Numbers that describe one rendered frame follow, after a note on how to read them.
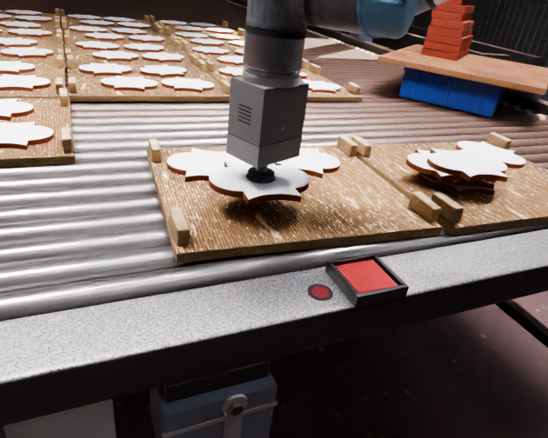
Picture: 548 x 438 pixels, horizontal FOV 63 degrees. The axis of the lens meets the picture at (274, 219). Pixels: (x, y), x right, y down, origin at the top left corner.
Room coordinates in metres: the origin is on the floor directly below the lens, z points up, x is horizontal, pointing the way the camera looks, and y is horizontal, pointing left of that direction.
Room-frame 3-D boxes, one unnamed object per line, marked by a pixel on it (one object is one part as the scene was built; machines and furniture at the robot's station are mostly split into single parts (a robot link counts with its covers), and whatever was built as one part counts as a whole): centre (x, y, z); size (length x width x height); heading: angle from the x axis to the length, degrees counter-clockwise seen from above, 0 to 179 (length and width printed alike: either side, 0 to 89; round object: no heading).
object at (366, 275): (0.47, -0.13, 0.92); 0.06 x 0.06 x 0.01; 27
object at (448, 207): (0.66, -0.27, 0.95); 0.06 x 0.02 x 0.03; 25
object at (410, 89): (1.60, -0.56, 0.97); 0.31 x 0.31 x 0.10; 64
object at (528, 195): (0.86, -0.39, 0.93); 0.41 x 0.35 x 0.02; 115
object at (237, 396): (0.37, 0.05, 0.77); 0.14 x 0.11 x 0.18; 117
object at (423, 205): (0.65, -0.24, 0.95); 0.06 x 0.02 x 0.03; 23
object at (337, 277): (0.47, -0.13, 0.92); 0.08 x 0.08 x 0.02; 27
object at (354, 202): (0.69, -0.01, 0.93); 0.41 x 0.35 x 0.02; 113
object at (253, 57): (0.59, 0.03, 1.16); 0.08 x 0.08 x 0.05
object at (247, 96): (0.60, 0.03, 1.08); 0.10 x 0.09 x 0.16; 49
